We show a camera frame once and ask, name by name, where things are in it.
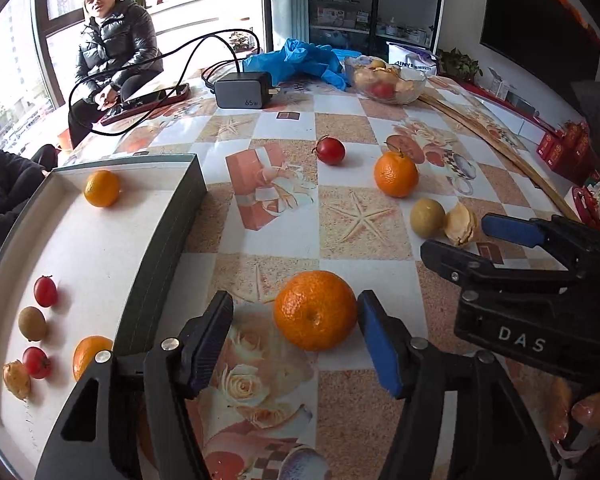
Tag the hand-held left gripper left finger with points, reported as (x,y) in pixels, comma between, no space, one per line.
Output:
(205,345)

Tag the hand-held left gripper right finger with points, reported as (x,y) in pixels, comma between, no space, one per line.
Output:
(380,345)

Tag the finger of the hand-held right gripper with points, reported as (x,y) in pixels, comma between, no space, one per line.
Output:
(512,230)
(460,267)

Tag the dry tan fruit husk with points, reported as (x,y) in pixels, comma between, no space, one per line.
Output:
(460,225)
(16,379)

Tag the small olive round fruit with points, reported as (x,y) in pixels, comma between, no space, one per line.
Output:
(32,322)
(426,217)

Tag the bumpy mandarin orange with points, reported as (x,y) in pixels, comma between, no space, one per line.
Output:
(315,317)

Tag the large smooth orange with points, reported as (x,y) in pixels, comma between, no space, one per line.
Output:
(90,355)

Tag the grey cardboard tray box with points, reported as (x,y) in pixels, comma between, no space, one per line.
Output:
(105,270)

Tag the red cherry tomato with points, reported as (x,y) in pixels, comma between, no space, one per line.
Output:
(36,361)
(382,90)
(330,150)
(45,291)

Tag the person's right hand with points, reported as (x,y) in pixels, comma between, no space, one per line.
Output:
(595,410)

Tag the long wooden strip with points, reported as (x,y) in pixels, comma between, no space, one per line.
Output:
(500,147)

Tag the row of red boxes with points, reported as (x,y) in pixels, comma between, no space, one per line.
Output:
(562,147)

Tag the small orange with stem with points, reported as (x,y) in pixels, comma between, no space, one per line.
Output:
(396,174)

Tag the printed tablecloth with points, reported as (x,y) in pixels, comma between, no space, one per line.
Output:
(280,260)

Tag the glass fruit bowl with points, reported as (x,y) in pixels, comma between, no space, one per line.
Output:
(405,92)

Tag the potted green plant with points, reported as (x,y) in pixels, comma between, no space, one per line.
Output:
(457,64)

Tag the white purple bag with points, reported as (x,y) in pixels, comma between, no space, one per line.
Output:
(410,57)

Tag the phone with red case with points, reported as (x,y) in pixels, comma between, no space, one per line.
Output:
(150,102)

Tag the grey power adapter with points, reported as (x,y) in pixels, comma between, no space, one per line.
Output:
(242,90)

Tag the blue plastic bag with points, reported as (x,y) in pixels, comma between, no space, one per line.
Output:
(300,60)

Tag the glass door cabinet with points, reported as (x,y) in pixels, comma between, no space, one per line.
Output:
(370,0)

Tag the teal curtain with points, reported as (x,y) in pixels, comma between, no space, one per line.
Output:
(289,0)

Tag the window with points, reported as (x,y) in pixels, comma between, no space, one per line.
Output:
(10,60)

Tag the dark wall screen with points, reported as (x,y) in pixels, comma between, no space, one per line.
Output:
(530,10)

